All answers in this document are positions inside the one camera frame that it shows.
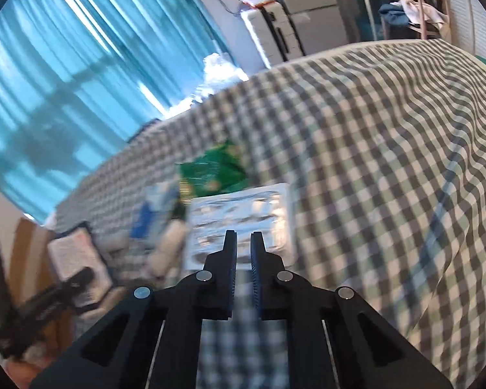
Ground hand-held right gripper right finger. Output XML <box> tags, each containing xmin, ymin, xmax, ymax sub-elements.
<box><xmin>250</xmin><ymin>231</ymin><xmax>454</xmax><ymax>389</ymax></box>

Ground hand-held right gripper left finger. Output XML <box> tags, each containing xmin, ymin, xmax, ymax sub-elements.
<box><xmin>28</xmin><ymin>230</ymin><xmax>237</xmax><ymax>389</ymax></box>

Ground brown cardboard box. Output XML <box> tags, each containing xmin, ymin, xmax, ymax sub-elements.
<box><xmin>8</xmin><ymin>217</ymin><xmax>74</xmax><ymax>359</ymax></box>

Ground small black box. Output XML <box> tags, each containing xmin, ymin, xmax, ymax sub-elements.
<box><xmin>48</xmin><ymin>222</ymin><xmax>113</xmax><ymax>312</ymax></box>

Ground silver blister pack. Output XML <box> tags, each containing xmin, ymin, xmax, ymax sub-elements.
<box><xmin>184</xmin><ymin>182</ymin><xmax>295</xmax><ymax>271</ymax></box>

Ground person's left hand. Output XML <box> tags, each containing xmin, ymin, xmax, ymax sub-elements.
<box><xmin>4</xmin><ymin>357</ymin><xmax>45</xmax><ymax>389</ymax></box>

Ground small white bottle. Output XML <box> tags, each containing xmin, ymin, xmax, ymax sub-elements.
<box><xmin>152</xmin><ymin>219</ymin><xmax>190</xmax><ymax>274</ymax></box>

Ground blue white tissue pack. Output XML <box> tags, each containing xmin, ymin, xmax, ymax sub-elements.
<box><xmin>130</xmin><ymin>182</ymin><xmax>179</xmax><ymax>241</ymax></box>

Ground green sachet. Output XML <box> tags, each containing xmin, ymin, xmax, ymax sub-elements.
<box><xmin>177</xmin><ymin>141</ymin><xmax>249</xmax><ymax>195</ymax></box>

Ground grey white checked cloth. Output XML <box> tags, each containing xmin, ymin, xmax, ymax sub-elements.
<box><xmin>44</xmin><ymin>38</ymin><xmax>486</xmax><ymax>389</ymax></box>

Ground teal window curtain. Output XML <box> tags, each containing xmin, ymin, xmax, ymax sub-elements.
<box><xmin>67</xmin><ymin>0</ymin><xmax>240</xmax><ymax>119</ymax></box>
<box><xmin>0</xmin><ymin>0</ymin><xmax>168</xmax><ymax>224</ymax></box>

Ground large clear water bottle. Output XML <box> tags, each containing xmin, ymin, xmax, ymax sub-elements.
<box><xmin>190</xmin><ymin>53</ymin><xmax>250</xmax><ymax>107</ymax></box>

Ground white cabinet appliance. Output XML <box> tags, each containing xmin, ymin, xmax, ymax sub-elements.
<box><xmin>240</xmin><ymin>2</ymin><xmax>307</xmax><ymax>69</ymax></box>

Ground grey mini fridge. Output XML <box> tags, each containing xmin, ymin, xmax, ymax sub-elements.
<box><xmin>281</xmin><ymin>0</ymin><xmax>350</xmax><ymax>56</ymax></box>

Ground blue jeans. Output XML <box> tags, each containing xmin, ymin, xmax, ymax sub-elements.
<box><xmin>378</xmin><ymin>3</ymin><xmax>410</xmax><ymax>30</ymax></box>

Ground white garment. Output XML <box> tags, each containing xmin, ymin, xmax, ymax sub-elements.
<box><xmin>401</xmin><ymin>0</ymin><xmax>447</xmax><ymax>30</ymax></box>

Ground white louvered wardrobe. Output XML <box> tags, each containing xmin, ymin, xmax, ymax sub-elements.
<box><xmin>413</xmin><ymin>0</ymin><xmax>486</xmax><ymax>69</ymax></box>

